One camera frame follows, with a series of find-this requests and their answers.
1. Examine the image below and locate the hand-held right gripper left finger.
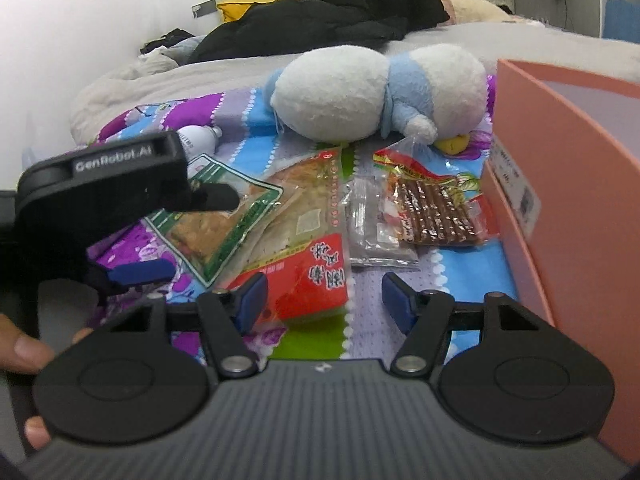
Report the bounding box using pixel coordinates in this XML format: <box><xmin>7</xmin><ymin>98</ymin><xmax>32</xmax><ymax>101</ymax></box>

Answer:
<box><xmin>102</xmin><ymin>272</ymin><xmax>268</xmax><ymax>380</ymax></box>

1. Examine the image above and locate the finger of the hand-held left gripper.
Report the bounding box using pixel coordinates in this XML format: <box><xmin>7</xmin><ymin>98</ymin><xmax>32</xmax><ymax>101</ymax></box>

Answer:
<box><xmin>86</xmin><ymin>259</ymin><xmax>176</xmax><ymax>296</ymax></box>
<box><xmin>189</xmin><ymin>185</ymin><xmax>238</xmax><ymax>212</ymax></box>

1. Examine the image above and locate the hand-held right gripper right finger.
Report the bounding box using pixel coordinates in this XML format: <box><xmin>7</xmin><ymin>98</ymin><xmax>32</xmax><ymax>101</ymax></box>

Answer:
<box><xmin>381</xmin><ymin>272</ymin><xmax>548</xmax><ymax>378</ymax></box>

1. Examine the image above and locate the green-edged snack packet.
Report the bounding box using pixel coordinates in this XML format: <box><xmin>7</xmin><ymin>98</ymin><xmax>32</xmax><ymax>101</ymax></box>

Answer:
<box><xmin>145</xmin><ymin>154</ymin><xmax>286</xmax><ymax>288</ymax></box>

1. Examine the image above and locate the red label snack packet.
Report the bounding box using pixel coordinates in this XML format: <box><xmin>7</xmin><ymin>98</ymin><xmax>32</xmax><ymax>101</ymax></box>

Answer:
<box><xmin>220</xmin><ymin>147</ymin><xmax>353</xmax><ymax>333</ymax></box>

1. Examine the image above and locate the clear grey snack packet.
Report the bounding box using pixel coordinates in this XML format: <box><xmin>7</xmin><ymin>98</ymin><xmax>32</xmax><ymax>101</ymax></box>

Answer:
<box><xmin>340</xmin><ymin>175</ymin><xmax>421</xmax><ymax>271</ymax></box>

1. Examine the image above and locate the brown sticks snack packet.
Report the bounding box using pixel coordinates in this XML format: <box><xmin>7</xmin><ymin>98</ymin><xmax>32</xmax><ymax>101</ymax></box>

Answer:
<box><xmin>372</xmin><ymin>135</ymin><xmax>488</xmax><ymax>248</ymax></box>

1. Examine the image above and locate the pink cardboard box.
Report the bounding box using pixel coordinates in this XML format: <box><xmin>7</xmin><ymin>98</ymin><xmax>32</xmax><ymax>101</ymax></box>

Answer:
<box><xmin>480</xmin><ymin>58</ymin><xmax>640</xmax><ymax>468</ymax></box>

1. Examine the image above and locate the person's left hand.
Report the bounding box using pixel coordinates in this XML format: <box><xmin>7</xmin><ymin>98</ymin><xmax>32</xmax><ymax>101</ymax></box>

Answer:
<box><xmin>0</xmin><ymin>314</ymin><xmax>93</xmax><ymax>451</ymax></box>

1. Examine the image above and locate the white spray bottle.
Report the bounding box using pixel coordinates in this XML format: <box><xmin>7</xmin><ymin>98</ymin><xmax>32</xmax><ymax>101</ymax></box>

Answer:
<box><xmin>177</xmin><ymin>125</ymin><xmax>223</xmax><ymax>158</ymax></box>

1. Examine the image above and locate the floral striped bedsheet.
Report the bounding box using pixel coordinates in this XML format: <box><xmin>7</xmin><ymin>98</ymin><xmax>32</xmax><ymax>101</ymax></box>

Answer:
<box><xmin>85</xmin><ymin>75</ymin><xmax>518</xmax><ymax>366</ymax></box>

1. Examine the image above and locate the grey duvet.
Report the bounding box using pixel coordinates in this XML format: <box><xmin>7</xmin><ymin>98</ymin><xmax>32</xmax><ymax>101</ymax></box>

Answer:
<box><xmin>70</xmin><ymin>22</ymin><xmax>640</xmax><ymax>148</ymax></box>

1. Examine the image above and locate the light blue denim garment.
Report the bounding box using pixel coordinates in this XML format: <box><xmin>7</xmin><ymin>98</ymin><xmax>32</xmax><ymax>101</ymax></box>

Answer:
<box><xmin>160</xmin><ymin>35</ymin><xmax>211</xmax><ymax>63</ymax></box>

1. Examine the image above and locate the white blue plush toy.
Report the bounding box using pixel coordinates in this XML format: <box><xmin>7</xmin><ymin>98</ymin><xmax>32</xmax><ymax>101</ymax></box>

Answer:
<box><xmin>264</xmin><ymin>44</ymin><xmax>488</xmax><ymax>156</ymax></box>

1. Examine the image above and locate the pile of clothes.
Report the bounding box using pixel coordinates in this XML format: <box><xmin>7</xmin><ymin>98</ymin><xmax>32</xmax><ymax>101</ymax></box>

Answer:
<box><xmin>140</xmin><ymin>29</ymin><xmax>196</xmax><ymax>56</ymax></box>

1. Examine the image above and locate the yellow pillow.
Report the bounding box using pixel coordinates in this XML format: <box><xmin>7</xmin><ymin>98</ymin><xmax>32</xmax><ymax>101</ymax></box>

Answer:
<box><xmin>216</xmin><ymin>0</ymin><xmax>308</xmax><ymax>23</ymax></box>

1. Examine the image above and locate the black jacket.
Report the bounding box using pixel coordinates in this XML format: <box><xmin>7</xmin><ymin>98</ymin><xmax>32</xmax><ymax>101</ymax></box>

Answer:
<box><xmin>187</xmin><ymin>0</ymin><xmax>451</xmax><ymax>63</ymax></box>

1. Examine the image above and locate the pink beige pillow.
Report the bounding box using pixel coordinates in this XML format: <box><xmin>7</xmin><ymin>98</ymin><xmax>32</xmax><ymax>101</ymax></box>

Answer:
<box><xmin>442</xmin><ymin>0</ymin><xmax>516</xmax><ymax>25</ymax></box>

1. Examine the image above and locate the blue padded board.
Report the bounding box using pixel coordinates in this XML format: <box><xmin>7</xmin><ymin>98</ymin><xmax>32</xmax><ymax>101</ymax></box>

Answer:
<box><xmin>602</xmin><ymin>0</ymin><xmax>640</xmax><ymax>43</ymax></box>

